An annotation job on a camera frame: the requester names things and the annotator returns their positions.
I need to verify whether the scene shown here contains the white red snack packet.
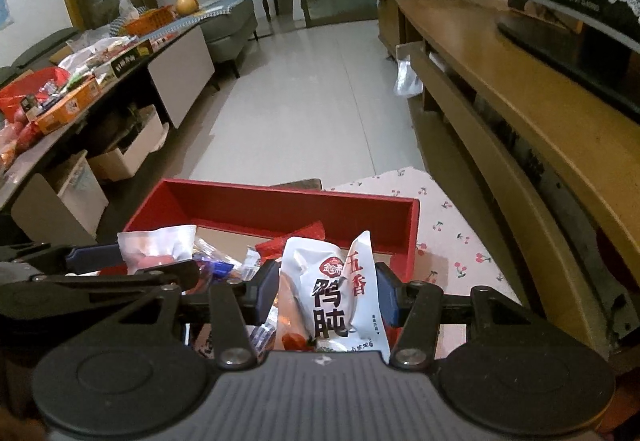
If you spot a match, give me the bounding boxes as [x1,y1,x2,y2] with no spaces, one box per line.
[192,319,277,360]

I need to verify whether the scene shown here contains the vacuum packed pink sausages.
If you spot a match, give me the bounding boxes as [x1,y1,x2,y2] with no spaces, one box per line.
[117,224,196,274]

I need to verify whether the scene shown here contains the white chicken gizzard packet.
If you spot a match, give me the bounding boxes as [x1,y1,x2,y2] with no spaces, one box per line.
[276,231,390,361]

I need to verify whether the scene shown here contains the blue snack packet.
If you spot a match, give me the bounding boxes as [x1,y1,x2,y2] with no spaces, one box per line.
[191,236,242,294]

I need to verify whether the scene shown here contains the cherry print tablecloth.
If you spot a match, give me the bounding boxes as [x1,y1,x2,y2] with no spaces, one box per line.
[326,164,524,357]

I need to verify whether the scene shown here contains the orange red chip bag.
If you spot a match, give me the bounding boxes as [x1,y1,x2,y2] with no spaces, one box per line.
[254,220,328,265]

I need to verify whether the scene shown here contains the long grey side table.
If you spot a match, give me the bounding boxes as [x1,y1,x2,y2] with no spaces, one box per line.
[1,26,215,246]

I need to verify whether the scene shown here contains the red cardboard box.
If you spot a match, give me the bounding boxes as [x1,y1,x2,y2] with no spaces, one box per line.
[124,179,420,282]

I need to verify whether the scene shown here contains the white storage box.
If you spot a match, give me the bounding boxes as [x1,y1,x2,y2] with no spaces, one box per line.
[88,105,169,182]

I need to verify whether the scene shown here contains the orange snack box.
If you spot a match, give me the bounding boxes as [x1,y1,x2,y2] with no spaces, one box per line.
[35,77,101,134]

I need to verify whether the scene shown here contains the red plastic basin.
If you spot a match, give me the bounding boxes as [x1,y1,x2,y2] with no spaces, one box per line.
[0,66,70,122]

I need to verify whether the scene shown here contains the wooden tv cabinet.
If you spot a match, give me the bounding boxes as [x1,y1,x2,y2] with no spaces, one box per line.
[378,0,639,372]

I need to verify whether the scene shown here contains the white plastic bag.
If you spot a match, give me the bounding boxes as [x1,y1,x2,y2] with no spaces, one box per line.
[394,56,423,98]

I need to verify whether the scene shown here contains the grey sofa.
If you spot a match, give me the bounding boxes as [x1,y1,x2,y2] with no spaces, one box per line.
[201,0,258,78]

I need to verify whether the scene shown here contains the orange basket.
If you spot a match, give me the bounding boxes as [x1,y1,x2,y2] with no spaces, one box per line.
[124,5,175,37]

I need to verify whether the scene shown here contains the yellow pomelo fruit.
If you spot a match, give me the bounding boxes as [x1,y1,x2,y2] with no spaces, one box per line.
[174,0,200,17]

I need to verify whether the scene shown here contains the black television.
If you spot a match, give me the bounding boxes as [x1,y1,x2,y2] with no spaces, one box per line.
[497,0,639,122]

